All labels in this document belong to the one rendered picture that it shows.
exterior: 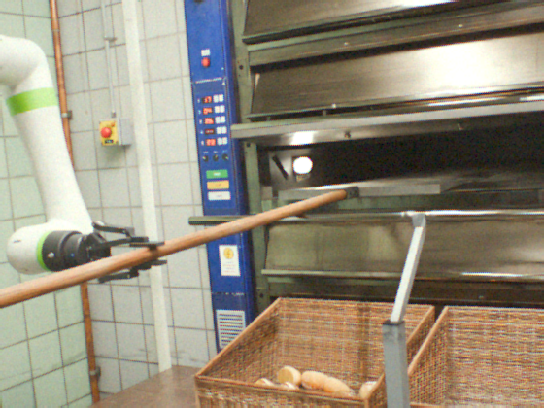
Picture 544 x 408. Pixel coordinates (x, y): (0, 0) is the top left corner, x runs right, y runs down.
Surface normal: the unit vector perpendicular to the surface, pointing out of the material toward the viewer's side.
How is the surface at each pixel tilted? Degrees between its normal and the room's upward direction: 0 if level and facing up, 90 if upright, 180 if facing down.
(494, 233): 70
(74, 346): 90
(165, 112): 90
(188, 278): 90
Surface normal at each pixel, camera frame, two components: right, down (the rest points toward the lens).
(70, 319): 0.84, -0.03
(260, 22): -0.53, -0.23
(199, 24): -0.53, 0.11
